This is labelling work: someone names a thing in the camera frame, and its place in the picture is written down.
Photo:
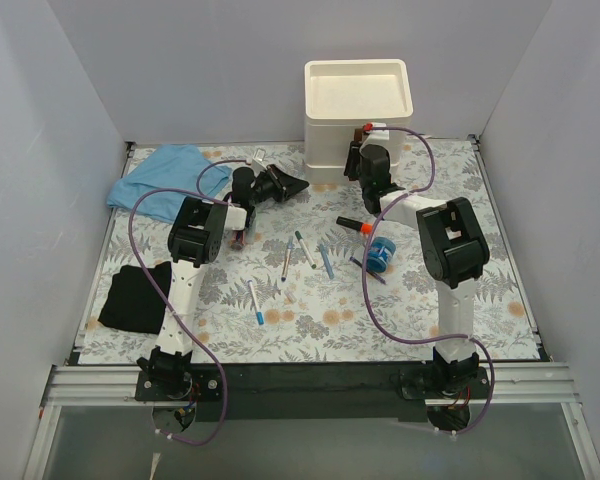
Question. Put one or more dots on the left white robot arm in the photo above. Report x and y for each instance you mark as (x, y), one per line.
(194, 242)

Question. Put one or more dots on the white three-drawer organizer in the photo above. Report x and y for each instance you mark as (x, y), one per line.
(340, 97)

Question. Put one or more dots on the black orange highlighter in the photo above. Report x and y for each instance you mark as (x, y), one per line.
(354, 225)

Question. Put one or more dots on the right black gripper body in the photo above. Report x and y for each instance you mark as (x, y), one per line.
(353, 157)

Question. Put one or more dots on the blue marker pen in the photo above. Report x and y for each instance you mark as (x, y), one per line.
(326, 261)

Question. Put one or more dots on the blue round jar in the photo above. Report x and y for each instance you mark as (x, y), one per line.
(380, 254)

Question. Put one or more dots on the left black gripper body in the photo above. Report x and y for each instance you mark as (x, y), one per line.
(275, 183)

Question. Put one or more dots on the purple slim marker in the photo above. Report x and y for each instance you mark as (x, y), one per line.
(287, 259)

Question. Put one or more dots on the light green eraser stick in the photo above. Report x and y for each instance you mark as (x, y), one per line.
(251, 230)

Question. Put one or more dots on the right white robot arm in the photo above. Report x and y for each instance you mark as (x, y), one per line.
(454, 253)

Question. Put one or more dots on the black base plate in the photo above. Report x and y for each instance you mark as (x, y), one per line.
(285, 391)

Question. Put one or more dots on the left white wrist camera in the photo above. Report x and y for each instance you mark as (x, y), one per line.
(257, 161)

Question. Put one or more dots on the floral table mat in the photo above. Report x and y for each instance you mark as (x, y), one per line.
(312, 318)

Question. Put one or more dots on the pink-capped clear tube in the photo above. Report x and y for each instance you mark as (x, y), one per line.
(238, 240)

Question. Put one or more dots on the blue cloth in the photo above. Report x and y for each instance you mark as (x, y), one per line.
(170, 166)

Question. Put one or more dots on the purple pen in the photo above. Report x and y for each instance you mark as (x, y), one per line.
(371, 273)

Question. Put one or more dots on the black cloth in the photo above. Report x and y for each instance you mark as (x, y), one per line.
(132, 303)

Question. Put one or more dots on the white marker blue cap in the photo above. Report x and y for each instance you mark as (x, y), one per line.
(255, 301)

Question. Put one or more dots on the aluminium front rail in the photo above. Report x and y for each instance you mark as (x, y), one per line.
(312, 421)

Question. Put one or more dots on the green-capped white marker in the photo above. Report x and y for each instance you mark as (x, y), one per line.
(305, 249)

